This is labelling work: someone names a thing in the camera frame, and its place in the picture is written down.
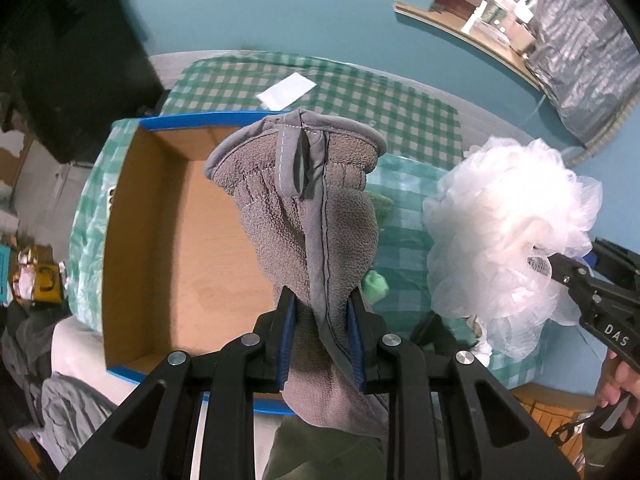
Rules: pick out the white paper sheet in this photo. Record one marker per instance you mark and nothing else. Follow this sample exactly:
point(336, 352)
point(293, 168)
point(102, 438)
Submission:
point(285, 91)

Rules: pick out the wooden slatted crate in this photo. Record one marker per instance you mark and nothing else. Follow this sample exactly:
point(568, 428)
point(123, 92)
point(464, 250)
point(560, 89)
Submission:
point(550, 407)

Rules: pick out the green checked tablecloth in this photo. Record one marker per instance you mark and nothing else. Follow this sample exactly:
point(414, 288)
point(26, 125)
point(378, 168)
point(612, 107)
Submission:
point(350, 95)

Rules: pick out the wood framed mirror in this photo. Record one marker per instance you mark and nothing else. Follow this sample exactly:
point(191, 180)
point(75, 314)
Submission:
point(480, 5)

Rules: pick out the grey fleece glove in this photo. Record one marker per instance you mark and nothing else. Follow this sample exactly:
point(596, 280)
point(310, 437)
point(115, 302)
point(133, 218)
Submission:
point(300, 220)

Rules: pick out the person's right hand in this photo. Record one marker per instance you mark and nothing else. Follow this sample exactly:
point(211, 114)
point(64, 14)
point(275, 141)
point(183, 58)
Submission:
point(617, 385)

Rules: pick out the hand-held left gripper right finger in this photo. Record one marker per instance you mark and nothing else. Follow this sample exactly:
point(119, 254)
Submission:
point(356, 350)

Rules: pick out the grey cloth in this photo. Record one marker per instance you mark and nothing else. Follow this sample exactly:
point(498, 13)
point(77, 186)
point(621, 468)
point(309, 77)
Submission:
point(65, 405)

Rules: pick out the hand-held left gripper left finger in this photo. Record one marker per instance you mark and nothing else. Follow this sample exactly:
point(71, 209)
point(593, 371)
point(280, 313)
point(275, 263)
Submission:
point(286, 350)

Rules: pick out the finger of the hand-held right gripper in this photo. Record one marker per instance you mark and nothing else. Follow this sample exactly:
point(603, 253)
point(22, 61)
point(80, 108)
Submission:
point(570, 275)
point(617, 262)

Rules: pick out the yellow bag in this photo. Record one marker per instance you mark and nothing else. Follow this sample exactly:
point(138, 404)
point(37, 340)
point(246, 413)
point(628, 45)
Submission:
point(42, 280)

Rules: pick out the cardboard box with blue outside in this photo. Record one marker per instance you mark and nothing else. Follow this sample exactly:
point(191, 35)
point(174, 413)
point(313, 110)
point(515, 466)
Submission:
point(190, 240)

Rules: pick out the large black object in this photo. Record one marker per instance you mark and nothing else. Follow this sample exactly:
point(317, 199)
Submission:
point(65, 50)

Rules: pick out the white mesh bath loofah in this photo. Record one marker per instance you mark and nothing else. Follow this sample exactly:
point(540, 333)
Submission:
point(500, 230)

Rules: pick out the green scrub pad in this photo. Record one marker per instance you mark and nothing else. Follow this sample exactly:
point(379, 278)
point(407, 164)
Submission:
point(382, 206)

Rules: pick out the olive green trousers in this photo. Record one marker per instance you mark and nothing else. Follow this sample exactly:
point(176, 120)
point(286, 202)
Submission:
point(320, 452)

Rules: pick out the white bedsheet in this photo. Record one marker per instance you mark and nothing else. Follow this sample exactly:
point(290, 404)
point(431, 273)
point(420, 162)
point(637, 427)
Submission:
point(85, 350)

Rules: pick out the silver foil sheet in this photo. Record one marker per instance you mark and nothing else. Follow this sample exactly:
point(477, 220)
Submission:
point(585, 45)

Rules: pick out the light green sponge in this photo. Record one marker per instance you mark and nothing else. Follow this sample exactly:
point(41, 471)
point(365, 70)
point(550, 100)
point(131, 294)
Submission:
point(375, 286)

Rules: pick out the pale green checked plastic cover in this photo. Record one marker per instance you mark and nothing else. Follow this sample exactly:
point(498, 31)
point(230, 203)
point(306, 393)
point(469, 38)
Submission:
point(405, 240)

